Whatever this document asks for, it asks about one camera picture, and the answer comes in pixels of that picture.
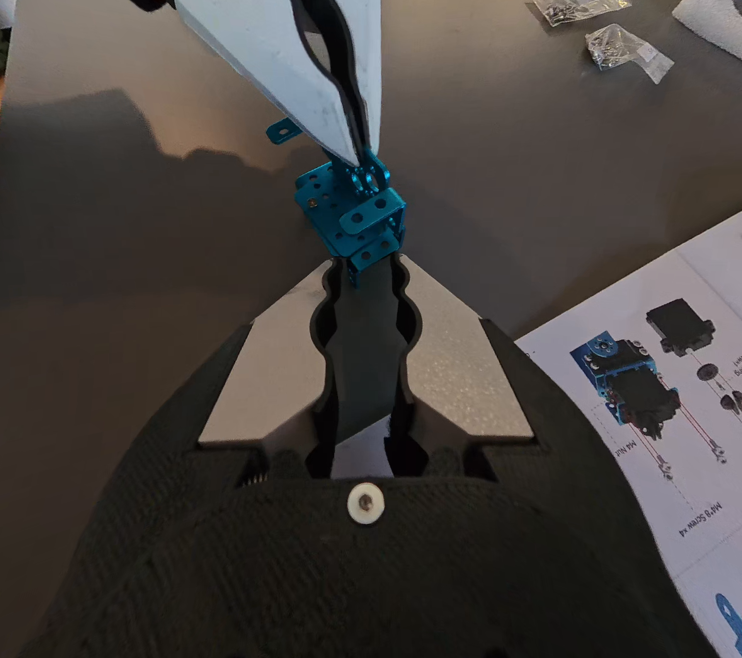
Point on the white foam tray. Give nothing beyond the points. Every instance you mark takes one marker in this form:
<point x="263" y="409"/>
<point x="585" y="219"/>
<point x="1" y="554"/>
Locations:
<point x="707" y="2"/>

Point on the blue metal bracket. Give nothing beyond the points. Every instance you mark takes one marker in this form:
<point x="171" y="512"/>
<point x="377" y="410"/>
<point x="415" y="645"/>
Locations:
<point x="324" y="211"/>

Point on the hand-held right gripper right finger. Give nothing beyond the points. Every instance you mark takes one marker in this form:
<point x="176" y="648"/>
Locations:
<point x="464" y="379"/>

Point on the dark brown desk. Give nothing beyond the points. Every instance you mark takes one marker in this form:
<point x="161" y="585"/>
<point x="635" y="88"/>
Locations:
<point x="145" y="263"/>

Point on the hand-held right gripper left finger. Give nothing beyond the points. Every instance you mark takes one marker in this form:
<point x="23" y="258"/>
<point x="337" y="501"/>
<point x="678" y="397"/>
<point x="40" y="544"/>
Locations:
<point x="266" y="379"/>

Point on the printed instruction manual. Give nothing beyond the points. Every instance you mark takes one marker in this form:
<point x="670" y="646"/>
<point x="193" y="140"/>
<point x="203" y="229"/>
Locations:
<point x="695" y="466"/>

